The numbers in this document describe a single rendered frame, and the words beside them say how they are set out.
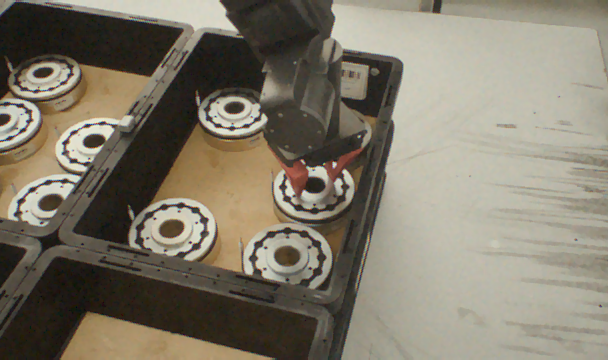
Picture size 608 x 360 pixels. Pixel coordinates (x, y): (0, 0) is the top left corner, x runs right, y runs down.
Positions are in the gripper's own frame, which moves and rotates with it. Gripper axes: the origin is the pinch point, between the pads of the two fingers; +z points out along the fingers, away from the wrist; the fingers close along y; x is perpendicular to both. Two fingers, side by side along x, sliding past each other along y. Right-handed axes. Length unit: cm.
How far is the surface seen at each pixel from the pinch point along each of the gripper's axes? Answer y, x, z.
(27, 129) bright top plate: -28.1, 28.6, 0.5
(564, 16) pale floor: 176, 97, 86
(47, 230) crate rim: -29.8, 3.3, -6.1
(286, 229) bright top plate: -6.1, -3.8, 1.3
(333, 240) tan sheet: -0.9, -6.2, 4.2
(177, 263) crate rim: -19.9, -7.2, -5.8
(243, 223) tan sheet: -9.2, 1.7, 4.1
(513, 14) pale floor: 160, 108, 86
